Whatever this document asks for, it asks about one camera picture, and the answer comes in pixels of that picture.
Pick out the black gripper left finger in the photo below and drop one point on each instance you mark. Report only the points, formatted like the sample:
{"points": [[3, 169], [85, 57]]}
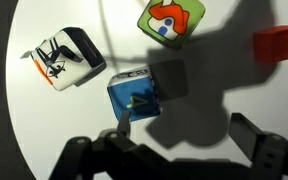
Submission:
{"points": [[124, 122]]}

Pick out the green cube with orange house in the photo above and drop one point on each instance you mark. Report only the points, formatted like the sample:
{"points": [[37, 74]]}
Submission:
{"points": [[170, 21]]}

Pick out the white cube with black drawings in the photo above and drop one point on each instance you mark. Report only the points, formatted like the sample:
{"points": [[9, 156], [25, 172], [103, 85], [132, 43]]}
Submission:
{"points": [[64, 60]]}

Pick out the blue cube with number four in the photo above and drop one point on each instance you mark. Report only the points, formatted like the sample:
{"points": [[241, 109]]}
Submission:
{"points": [[135, 96]]}

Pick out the orange block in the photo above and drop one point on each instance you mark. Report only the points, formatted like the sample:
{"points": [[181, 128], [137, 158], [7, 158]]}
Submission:
{"points": [[277, 43]]}

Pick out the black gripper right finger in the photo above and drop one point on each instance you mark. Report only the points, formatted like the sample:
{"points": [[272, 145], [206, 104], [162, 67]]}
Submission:
{"points": [[245, 135]]}

